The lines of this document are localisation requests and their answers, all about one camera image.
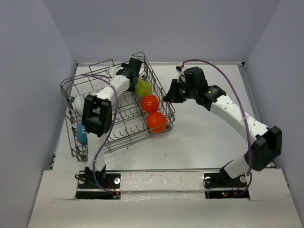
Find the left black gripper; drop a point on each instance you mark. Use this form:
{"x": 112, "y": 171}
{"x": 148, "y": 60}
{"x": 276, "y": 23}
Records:
{"x": 123, "y": 66}

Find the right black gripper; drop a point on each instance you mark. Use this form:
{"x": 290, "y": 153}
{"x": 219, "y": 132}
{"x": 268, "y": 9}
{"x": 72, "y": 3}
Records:
{"x": 173, "y": 96}

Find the white square dish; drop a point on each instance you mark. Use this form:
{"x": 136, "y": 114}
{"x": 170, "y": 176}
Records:
{"x": 143, "y": 88}

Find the orange bowl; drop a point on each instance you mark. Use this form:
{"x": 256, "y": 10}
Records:
{"x": 150, "y": 103}
{"x": 156, "y": 122}

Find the grey wire dish rack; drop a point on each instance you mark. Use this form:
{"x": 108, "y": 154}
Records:
{"x": 131, "y": 121}

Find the blue bowl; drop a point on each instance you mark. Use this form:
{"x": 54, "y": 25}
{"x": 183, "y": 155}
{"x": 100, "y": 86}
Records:
{"x": 81, "y": 134}

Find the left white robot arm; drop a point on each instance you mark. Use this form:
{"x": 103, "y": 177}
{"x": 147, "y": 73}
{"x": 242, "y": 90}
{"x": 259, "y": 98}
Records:
{"x": 99, "y": 114}

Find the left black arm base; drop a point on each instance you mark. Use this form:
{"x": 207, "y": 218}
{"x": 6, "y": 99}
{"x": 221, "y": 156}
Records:
{"x": 114, "y": 187}

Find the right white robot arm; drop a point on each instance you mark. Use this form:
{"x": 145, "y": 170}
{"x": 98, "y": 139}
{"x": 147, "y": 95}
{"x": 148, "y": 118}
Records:
{"x": 265, "y": 142}

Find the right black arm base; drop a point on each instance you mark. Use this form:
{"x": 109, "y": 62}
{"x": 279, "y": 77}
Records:
{"x": 228, "y": 188}

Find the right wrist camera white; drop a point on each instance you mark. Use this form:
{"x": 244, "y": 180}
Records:
{"x": 181, "y": 68}

